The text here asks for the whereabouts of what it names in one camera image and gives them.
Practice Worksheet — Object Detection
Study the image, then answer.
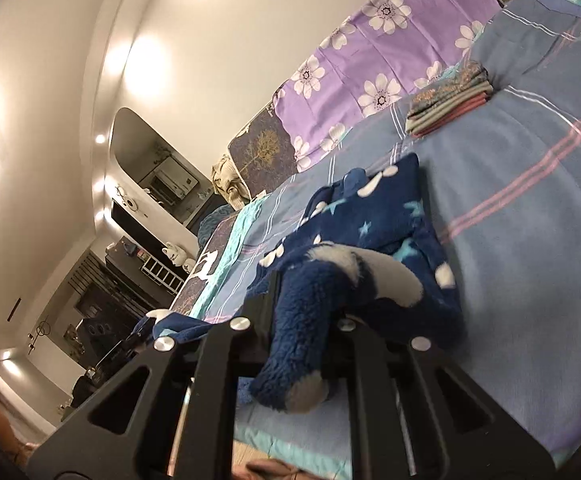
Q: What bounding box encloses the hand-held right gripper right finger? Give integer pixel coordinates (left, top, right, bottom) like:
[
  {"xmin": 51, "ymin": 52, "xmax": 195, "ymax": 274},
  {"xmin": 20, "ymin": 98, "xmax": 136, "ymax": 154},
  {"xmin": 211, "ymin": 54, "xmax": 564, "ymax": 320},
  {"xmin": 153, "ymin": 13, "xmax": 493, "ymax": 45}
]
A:
[{"xmin": 321, "ymin": 317, "xmax": 556, "ymax": 480}]

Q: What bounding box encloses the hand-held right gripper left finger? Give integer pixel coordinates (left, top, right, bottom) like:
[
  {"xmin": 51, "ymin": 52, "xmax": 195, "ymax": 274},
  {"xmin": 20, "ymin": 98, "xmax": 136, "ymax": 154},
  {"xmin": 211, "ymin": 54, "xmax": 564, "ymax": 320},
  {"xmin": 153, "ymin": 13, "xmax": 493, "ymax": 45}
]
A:
[{"xmin": 28, "ymin": 270, "xmax": 281, "ymax": 480}]

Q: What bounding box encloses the floral folded garment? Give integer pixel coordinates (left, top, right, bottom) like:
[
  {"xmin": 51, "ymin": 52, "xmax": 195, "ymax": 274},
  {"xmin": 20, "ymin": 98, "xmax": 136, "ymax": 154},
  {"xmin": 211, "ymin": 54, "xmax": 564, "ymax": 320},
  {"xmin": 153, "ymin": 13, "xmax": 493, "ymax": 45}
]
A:
[{"xmin": 408, "ymin": 60, "xmax": 491, "ymax": 117}]

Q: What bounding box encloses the beige plush toy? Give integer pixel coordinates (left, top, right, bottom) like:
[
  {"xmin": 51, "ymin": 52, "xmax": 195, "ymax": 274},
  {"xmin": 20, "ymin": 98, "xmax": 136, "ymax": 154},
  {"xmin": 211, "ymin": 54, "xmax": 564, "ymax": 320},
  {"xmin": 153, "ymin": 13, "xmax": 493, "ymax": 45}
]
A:
[{"xmin": 212, "ymin": 155, "xmax": 251, "ymax": 207}]

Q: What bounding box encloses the white ladder rack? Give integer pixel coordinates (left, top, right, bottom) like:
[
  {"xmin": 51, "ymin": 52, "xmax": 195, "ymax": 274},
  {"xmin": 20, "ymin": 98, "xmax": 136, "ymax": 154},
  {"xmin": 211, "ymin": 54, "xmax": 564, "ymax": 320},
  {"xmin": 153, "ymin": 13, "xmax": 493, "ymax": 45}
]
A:
[{"xmin": 143, "ymin": 255, "xmax": 182, "ymax": 296}]

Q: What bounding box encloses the blue fleece star-print garment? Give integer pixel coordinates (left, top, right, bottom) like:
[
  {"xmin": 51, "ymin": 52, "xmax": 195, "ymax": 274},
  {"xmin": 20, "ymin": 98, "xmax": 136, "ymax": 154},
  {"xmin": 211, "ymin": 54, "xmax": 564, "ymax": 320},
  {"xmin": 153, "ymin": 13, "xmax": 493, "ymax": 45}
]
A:
[{"xmin": 145, "ymin": 152, "xmax": 466, "ymax": 413}]

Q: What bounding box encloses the dark shelving unit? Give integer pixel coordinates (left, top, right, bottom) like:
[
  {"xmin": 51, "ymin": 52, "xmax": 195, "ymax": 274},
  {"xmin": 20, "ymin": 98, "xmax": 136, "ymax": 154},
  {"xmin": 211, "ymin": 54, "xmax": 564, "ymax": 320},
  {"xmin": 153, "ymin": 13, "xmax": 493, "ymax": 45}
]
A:
[{"xmin": 65, "ymin": 235, "xmax": 171, "ymax": 376}]

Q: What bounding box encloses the arched wall mirror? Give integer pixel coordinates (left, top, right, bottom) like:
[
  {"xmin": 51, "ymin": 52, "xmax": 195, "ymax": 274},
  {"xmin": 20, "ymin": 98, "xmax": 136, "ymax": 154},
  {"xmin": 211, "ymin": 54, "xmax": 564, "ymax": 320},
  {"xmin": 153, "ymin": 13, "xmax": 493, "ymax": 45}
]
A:
[{"xmin": 110, "ymin": 107, "xmax": 214, "ymax": 213}]

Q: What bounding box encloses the purple floral pillow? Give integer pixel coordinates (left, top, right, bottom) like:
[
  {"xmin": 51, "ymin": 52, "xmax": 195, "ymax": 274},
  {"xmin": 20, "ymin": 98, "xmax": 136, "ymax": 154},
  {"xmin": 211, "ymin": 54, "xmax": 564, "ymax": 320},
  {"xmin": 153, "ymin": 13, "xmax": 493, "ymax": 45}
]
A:
[{"xmin": 270, "ymin": 0, "xmax": 504, "ymax": 173}]

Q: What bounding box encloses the teal deer-print blanket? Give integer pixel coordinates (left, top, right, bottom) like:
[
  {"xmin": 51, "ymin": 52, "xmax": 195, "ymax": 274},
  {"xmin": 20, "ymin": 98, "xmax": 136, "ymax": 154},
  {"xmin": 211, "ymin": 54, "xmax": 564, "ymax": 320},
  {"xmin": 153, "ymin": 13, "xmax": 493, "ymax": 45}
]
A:
[{"xmin": 170, "ymin": 199, "xmax": 272, "ymax": 322}]

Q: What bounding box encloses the blue plaid bed sheet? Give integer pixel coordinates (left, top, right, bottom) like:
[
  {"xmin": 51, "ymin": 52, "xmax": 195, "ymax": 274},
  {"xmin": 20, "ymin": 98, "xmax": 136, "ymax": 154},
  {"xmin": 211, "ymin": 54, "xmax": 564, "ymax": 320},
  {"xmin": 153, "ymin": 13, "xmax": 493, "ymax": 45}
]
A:
[{"xmin": 170, "ymin": 0, "xmax": 581, "ymax": 480}]

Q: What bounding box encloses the dark pillow with gold print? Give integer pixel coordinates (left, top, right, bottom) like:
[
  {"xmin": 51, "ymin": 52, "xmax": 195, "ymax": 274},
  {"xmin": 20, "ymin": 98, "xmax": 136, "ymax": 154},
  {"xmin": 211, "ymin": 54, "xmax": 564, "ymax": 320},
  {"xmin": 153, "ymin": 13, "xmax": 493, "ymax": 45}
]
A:
[{"xmin": 228, "ymin": 105, "xmax": 299, "ymax": 196}]

